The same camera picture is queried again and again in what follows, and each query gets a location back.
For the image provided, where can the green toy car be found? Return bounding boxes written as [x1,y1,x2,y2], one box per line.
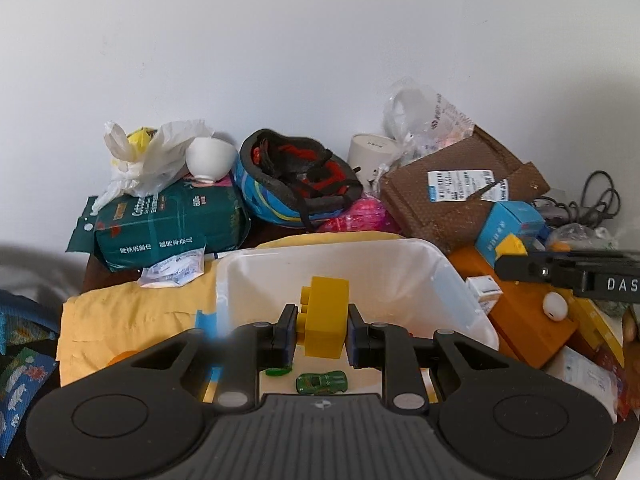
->
[295,371,349,395]

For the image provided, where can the clear bag with green print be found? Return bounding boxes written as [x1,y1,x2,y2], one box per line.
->
[547,222,622,253]

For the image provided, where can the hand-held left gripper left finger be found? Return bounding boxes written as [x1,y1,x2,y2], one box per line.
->
[131,304,299,409]

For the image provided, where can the white paper cup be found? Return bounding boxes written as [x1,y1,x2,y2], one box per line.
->
[348,133,397,184]

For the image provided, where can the white plastic bin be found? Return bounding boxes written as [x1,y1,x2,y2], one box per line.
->
[215,238,501,403]

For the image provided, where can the yellow flat box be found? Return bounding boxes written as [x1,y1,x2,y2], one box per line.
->
[565,296,627,367]

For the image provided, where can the orange box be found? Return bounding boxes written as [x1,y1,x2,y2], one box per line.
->
[447,246,579,369]

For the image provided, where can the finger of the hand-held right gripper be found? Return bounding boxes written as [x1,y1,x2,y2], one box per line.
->
[495,250,581,291]

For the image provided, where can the black cables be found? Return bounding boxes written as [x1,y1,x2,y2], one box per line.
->
[531,170,622,227]

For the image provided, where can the brown cardboard box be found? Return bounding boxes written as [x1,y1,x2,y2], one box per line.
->
[379,125,551,254]

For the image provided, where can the light blue carton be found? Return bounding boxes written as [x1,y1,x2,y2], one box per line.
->
[475,201,549,267]

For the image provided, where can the patterned woven bag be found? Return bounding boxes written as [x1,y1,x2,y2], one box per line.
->
[0,287,62,463]

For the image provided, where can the clear plastic bag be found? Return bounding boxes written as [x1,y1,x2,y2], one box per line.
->
[382,77,476,167]

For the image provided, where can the white carton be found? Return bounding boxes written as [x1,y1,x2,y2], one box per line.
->
[544,345,619,412]

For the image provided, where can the white plastic bag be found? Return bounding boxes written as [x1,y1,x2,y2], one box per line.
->
[90,119,216,212]

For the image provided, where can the yellow cloth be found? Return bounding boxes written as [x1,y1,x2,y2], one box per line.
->
[56,231,406,391]

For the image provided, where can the red package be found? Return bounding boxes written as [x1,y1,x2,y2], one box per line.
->
[594,349,640,423]

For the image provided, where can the blue bicycle helmet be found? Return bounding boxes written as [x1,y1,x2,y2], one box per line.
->
[235,129,364,229]

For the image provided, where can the small white box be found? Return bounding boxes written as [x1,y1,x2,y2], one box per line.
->
[466,275,502,312]

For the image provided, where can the white egg-shaped case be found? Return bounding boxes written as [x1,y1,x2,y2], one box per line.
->
[542,292,569,320]

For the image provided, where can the large yellow building block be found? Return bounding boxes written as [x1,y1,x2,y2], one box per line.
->
[295,276,351,361]

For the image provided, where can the grey cloth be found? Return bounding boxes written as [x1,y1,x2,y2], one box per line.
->
[0,244,87,306]

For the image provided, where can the white bowl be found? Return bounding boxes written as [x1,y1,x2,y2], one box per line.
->
[186,136,237,184]

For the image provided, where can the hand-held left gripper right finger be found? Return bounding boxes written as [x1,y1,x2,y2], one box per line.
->
[348,304,506,411]

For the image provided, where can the pink plastic toy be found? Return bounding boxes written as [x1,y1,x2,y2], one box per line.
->
[317,195,401,235]

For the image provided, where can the small white blue packet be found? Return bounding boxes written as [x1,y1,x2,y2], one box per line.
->
[139,250,206,290]

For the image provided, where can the green wipes pack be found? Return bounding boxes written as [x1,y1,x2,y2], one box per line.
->
[66,176,252,274]

